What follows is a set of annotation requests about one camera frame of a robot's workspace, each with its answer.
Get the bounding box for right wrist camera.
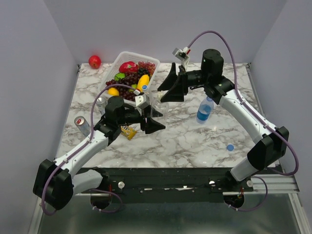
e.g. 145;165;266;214
173;47;190;71

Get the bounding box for green striped fruit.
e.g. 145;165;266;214
114;73;126;81

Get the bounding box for aluminium rail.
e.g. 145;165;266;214
223;173;299;196

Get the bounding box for yellow lemon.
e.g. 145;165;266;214
107;87;119;96

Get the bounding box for white plastic fruit basket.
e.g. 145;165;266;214
98;52;160;91

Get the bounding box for silver blue drink can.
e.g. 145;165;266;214
96;97;107;115

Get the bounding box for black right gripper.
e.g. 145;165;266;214
157;63;209;103

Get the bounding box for dark red grape bunch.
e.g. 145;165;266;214
105;74;139;101

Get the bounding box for red apple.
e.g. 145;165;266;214
88;55;101;69

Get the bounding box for small clear plastic bottle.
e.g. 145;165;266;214
143;90;153;104

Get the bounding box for black grape bunch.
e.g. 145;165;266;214
137;68;150;77

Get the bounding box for blue label water bottle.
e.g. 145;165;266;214
196;97;214;124

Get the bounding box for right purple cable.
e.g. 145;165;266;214
188;30;299;176

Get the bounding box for green lime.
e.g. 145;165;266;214
129;84;137;92

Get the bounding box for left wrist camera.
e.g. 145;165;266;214
135;93;151;110

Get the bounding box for light red grape bunch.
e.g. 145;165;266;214
138;61;156;76

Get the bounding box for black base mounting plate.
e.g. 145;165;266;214
97;168;253;204

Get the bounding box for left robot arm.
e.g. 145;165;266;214
33;93;165;215

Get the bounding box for tall clear plastic bottle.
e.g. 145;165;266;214
152;93;169;125

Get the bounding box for yellow candy bag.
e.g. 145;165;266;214
121;126;137;140

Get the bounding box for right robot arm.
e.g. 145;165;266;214
158;47;289;191

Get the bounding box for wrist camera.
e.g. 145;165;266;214
173;47;190;71
135;93;151;110

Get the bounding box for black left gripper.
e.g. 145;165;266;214
117;104;166;134

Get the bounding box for red dragon fruit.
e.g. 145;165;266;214
119;61;138;74

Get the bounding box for yellow mango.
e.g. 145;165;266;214
137;75;150;92

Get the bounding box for red top drink can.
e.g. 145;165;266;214
74;116;91;137

